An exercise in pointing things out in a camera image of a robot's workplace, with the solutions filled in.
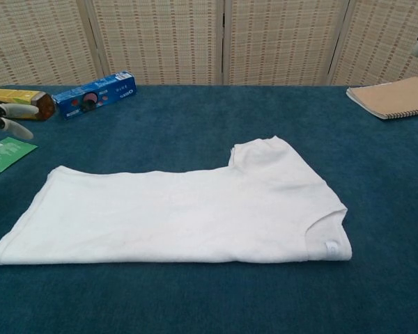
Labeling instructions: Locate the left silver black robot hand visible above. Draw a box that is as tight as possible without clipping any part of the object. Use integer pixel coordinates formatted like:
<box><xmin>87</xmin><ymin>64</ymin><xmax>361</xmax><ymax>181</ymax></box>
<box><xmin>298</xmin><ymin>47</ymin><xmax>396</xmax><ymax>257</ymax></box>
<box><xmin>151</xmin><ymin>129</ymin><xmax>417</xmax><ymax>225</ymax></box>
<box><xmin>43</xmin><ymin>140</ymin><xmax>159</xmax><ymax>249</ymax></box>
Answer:
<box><xmin>0</xmin><ymin>97</ymin><xmax>40</xmax><ymax>141</ymax></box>

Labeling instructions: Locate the white T-shirt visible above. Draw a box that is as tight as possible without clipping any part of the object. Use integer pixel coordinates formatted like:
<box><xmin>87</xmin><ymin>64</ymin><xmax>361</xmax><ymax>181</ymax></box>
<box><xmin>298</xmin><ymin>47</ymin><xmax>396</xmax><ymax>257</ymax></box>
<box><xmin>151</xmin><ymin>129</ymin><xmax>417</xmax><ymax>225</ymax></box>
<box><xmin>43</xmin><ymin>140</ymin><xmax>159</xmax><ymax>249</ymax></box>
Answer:
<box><xmin>0</xmin><ymin>136</ymin><xmax>353</xmax><ymax>267</ymax></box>

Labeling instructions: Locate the yellow label tea bottle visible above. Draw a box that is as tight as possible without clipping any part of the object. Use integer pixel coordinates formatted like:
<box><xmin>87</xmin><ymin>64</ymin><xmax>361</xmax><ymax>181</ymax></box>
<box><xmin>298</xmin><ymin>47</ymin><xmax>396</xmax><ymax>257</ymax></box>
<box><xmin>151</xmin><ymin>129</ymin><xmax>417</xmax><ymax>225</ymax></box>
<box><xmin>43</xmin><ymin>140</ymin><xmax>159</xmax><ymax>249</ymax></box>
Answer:
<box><xmin>0</xmin><ymin>88</ymin><xmax>58</xmax><ymax>122</ymax></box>

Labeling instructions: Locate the woven folding screen panel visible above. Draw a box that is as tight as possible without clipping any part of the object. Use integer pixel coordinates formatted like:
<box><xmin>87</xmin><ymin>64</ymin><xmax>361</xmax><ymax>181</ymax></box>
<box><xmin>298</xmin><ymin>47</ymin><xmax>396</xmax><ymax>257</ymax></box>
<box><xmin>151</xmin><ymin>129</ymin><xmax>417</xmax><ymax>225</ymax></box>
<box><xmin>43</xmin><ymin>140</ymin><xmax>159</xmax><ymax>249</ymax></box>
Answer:
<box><xmin>329</xmin><ymin>0</ymin><xmax>418</xmax><ymax>86</ymax></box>
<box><xmin>0</xmin><ymin>0</ymin><xmax>105</xmax><ymax>90</ymax></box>
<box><xmin>222</xmin><ymin>0</ymin><xmax>351</xmax><ymax>86</ymax></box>
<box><xmin>78</xmin><ymin>0</ymin><xmax>227</xmax><ymax>86</ymax></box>

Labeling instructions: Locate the green sachet packet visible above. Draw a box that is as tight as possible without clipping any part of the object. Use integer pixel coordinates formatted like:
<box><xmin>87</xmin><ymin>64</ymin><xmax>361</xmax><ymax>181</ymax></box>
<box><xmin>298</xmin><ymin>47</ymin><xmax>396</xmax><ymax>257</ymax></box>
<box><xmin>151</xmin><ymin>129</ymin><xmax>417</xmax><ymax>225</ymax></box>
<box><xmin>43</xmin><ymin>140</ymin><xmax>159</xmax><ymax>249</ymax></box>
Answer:
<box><xmin>0</xmin><ymin>136</ymin><xmax>39</xmax><ymax>175</ymax></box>

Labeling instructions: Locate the brown spiral notebook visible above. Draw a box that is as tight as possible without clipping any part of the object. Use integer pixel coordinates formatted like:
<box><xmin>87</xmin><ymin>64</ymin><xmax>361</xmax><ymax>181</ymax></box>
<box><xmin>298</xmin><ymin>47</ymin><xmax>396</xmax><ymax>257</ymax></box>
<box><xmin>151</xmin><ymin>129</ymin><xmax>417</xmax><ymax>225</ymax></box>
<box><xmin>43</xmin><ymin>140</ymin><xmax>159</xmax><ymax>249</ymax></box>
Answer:
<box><xmin>346</xmin><ymin>76</ymin><xmax>418</xmax><ymax>121</ymax></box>

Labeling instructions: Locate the blue Oreo cookie box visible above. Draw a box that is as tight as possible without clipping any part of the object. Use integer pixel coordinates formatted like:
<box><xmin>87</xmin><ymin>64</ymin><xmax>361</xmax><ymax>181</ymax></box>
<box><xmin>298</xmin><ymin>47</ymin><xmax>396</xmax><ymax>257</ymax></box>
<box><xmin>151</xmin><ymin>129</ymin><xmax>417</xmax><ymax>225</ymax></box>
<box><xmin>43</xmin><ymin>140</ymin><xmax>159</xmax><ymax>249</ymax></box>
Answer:
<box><xmin>52</xmin><ymin>70</ymin><xmax>138</xmax><ymax>121</ymax></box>

